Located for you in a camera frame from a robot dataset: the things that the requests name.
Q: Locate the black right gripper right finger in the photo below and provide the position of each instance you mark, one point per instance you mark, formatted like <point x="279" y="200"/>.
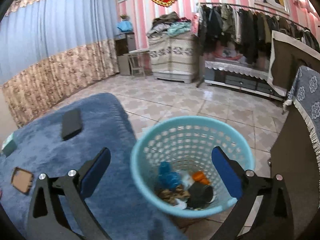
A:
<point x="274" y="219"/>

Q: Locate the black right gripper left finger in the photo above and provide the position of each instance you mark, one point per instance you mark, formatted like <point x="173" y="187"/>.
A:
<point x="46" y="218"/>

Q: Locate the white tissue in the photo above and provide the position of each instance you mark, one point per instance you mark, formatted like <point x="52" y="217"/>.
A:
<point x="186" y="179"/>

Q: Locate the printed snack wrapper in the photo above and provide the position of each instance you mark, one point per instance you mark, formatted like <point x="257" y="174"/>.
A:
<point x="174" y="196"/>

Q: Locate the blue plastic bag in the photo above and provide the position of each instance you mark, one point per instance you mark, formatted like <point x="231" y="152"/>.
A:
<point x="167" y="178"/>

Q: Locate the brown cardboard piece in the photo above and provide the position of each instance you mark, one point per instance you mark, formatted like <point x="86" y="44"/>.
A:
<point x="22" y="180"/>

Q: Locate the dark brown cabinet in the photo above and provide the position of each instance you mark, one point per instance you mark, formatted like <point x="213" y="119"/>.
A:
<point x="293" y="156"/>

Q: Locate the blue fuzzy blanket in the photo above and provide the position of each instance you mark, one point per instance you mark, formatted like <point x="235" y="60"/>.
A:
<point x="116" y="203"/>

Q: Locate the black cup in basket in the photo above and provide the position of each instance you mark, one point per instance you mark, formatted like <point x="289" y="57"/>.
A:
<point x="200" y="196"/>

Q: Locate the teal small box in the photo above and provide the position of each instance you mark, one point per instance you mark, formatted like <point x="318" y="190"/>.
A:
<point x="9" y="145"/>

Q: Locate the orange peel in basket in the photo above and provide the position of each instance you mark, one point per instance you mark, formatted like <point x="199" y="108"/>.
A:
<point x="200" y="177"/>

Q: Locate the black smartphone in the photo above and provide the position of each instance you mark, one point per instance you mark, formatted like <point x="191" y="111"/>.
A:
<point x="71" y="124"/>

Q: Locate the light blue plastic basket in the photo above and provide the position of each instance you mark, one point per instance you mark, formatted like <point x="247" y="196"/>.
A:
<point x="186" y="142"/>

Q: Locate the blue patterned fringed cloth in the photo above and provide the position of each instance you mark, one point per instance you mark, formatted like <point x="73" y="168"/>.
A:
<point x="304" y="95"/>

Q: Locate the low tv stand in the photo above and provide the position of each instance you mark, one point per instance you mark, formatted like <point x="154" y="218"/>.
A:
<point x="239" y="77"/>

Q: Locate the blue and floral curtain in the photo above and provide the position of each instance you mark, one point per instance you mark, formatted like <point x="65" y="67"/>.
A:
<point x="50" y="49"/>

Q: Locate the small metal chair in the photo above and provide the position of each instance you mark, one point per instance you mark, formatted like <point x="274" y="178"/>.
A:
<point x="137" y="67"/>

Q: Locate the patterned covered cabinet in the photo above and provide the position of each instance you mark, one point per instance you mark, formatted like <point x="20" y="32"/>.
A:
<point x="174" y="58"/>

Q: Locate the clothes rack with garments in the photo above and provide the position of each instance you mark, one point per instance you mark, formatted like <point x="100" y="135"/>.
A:
<point x="236" y="33"/>

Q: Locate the blue water bottle cover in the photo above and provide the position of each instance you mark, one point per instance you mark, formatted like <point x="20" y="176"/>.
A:
<point x="125" y="26"/>

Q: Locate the pile of folded clothes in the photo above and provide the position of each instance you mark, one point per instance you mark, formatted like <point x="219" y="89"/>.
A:
<point x="169" y="25"/>

